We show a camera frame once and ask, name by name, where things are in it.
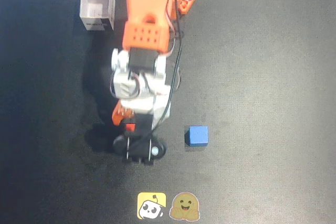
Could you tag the white open cardboard box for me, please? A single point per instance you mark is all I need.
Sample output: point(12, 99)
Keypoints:
point(95, 6)

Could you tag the hugging face emoji sticker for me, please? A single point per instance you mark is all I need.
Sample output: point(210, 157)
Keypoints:
point(184, 206)

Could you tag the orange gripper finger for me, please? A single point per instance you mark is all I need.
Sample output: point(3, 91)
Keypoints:
point(119, 115)

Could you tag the yellow robot face sticker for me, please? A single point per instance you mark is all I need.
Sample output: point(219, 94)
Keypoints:
point(151, 205)

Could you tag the red cube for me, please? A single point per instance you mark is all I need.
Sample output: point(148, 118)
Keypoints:
point(130, 127)

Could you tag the blue cube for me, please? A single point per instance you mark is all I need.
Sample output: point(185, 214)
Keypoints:
point(197, 135)

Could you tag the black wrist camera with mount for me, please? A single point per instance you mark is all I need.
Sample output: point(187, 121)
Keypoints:
point(140, 149)

